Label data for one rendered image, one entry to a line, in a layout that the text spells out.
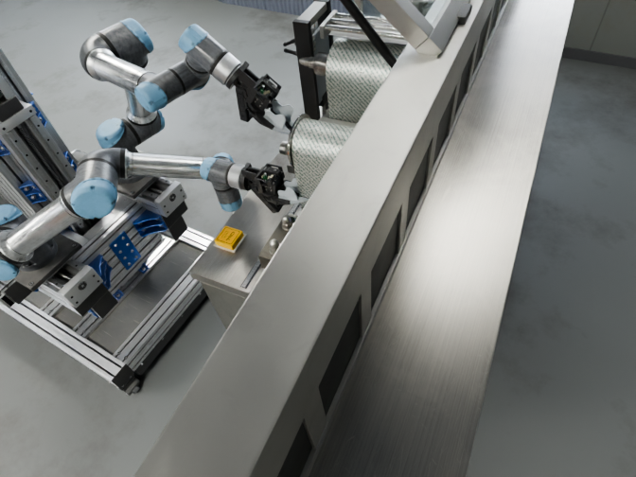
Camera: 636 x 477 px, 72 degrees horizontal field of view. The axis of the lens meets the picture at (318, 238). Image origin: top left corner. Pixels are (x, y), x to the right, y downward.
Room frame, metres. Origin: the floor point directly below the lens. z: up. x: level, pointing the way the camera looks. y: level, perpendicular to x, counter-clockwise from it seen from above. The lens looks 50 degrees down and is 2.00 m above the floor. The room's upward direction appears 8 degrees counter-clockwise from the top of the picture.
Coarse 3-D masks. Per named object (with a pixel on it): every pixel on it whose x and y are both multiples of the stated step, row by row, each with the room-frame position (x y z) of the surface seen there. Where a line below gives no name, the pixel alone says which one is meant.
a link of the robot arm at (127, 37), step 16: (112, 32) 1.43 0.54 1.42; (128, 32) 1.44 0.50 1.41; (144, 32) 1.46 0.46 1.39; (112, 48) 1.38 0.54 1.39; (128, 48) 1.41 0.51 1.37; (144, 48) 1.45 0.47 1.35; (144, 64) 1.46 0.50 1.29; (128, 96) 1.50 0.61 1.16; (128, 112) 1.56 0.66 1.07; (144, 112) 1.52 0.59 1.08; (160, 112) 1.61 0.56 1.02; (144, 128) 1.53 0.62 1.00; (160, 128) 1.58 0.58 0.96
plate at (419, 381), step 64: (512, 0) 1.21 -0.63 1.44; (512, 64) 0.90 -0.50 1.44; (512, 128) 0.68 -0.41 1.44; (448, 192) 0.53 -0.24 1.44; (512, 192) 0.51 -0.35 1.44; (448, 256) 0.39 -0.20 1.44; (512, 256) 0.38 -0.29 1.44; (384, 320) 0.30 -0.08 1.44; (448, 320) 0.29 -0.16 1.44; (384, 384) 0.21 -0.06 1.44; (448, 384) 0.20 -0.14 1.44; (384, 448) 0.13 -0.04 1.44; (448, 448) 0.12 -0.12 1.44
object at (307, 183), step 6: (300, 174) 0.92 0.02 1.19; (306, 174) 0.91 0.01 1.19; (312, 174) 0.90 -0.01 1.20; (300, 180) 0.92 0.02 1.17; (306, 180) 0.91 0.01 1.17; (312, 180) 0.90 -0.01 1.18; (318, 180) 0.89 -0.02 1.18; (300, 186) 0.92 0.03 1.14; (306, 186) 0.91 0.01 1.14; (312, 186) 0.90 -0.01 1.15; (300, 192) 0.92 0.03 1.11; (306, 192) 0.91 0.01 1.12; (312, 192) 0.90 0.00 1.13
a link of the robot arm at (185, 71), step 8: (176, 64) 1.15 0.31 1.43; (184, 64) 1.14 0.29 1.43; (176, 72) 1.11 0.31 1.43; (184, 72) 1.12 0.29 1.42; (192, 72) 1.13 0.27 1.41; (200, 72) 1.12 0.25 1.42; (184, 80) 1.10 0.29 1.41; (192, 80) 1.12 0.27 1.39; (200, 80) 1.14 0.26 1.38; (192, 88) 1.12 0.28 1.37; (200, 88) 1.17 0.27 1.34
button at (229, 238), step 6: (228, 228) 1.00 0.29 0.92; (234, 228) 0.99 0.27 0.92; (222, 234) 0.98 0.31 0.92; (228, 234) 0.97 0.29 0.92; (234, 234) 0.97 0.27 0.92; (240, 234) 0.97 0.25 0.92; (216, 240) 0.95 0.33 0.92; (222, 240) 0.95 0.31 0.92; (228, 240) 0.94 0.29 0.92; (234, 240) 0.94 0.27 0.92; (222, 246) 0.94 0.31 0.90; (228, 246) 0.93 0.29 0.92; (234, 246) 0.93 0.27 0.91
